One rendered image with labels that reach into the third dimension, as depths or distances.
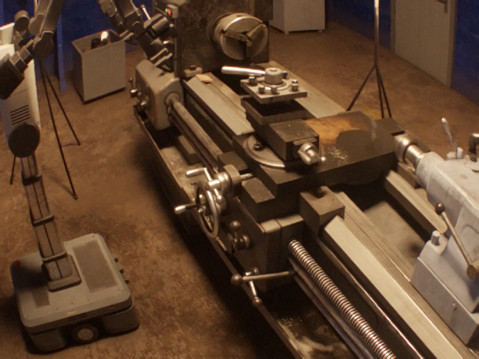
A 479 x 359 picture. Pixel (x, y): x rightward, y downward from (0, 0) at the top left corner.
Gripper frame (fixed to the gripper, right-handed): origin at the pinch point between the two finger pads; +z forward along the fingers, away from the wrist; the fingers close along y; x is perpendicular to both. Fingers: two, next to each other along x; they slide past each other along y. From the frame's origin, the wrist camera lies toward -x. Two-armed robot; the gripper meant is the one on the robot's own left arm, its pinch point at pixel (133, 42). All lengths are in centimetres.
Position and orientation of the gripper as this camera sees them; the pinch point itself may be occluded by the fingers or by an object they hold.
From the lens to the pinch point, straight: 220.1
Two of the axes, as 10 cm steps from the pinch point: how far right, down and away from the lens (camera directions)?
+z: 4.4, 5.7, 7.0
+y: -5.0, -5.0, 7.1
